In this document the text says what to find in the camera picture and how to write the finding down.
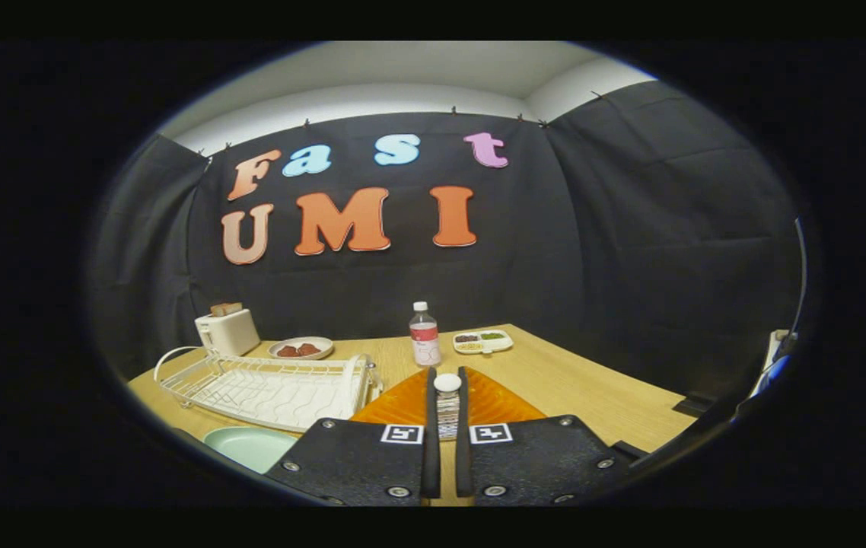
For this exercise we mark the pale green plate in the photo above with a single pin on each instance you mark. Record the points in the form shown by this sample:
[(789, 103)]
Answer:
[(250, 447)]

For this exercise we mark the small beige plate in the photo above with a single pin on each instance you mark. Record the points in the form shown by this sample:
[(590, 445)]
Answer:
[(323, 344)]

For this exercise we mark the white toaster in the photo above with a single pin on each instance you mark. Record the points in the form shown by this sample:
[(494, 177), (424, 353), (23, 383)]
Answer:
[(229, 333)]

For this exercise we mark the red meat piece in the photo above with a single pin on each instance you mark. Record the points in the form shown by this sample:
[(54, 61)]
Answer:
[(288, 351), (309, 349)]

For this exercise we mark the white divided dish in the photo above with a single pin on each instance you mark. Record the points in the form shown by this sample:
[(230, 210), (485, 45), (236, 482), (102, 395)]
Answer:
[(507, 342)]

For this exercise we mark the small black block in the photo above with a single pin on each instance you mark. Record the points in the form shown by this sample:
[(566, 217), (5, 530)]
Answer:
[(692, 405)]

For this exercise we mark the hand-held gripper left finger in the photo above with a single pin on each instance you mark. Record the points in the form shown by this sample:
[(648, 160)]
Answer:
[(431, 457)]

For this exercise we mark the clear bottle with red label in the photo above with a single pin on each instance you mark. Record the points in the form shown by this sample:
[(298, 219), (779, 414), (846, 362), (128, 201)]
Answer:
[(425, 342)]

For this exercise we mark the black backdrop cloth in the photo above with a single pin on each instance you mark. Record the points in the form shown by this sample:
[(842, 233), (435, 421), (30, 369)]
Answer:
[(593, 251)]

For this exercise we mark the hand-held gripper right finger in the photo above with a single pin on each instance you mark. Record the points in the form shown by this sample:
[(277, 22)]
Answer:
[(463, 457)]

